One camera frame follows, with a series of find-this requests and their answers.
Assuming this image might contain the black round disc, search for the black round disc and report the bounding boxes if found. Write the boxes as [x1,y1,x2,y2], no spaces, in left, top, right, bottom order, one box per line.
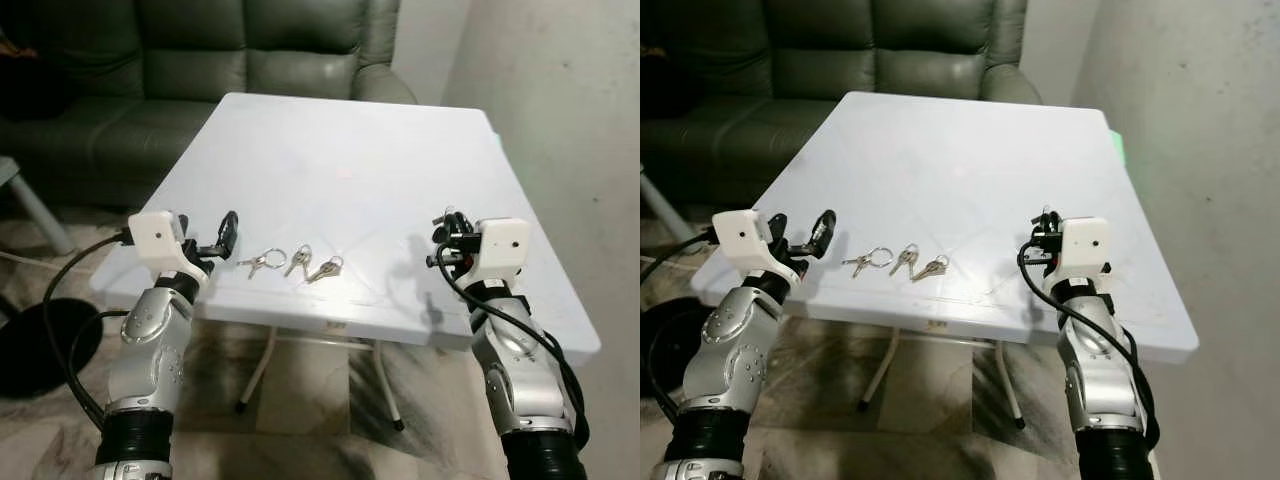
[640,295,706,396]
[0,298,104,401]

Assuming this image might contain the dark item on sofa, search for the dark item on sofa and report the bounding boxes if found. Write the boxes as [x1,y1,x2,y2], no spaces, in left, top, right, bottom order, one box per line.
[640,40,691,121]
[0,25,66,121]

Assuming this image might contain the keys on large round ring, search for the keys on large round ring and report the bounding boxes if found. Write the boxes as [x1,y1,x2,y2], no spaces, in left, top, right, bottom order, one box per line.
[842,247,894,278]
[237,248,288,279]

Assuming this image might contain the white folding table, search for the white folding table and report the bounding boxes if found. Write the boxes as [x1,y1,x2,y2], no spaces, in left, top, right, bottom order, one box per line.
[690,90,1199,431]
[90,92,603,433]

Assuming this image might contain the green leather sofa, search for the green leather sofa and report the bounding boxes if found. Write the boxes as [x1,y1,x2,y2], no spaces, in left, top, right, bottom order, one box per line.
[640,0,1043,211]
[0,0,419,211]

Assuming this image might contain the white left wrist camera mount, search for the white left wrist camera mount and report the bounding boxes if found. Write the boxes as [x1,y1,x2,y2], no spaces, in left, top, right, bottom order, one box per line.
[128,210,216,293]
[712,209,801,291]

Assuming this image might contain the grey furniture leg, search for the grey furniture leg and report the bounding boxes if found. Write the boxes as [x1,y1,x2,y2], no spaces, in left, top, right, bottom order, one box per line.
[0,155,73,256]
[640,172,673,246]

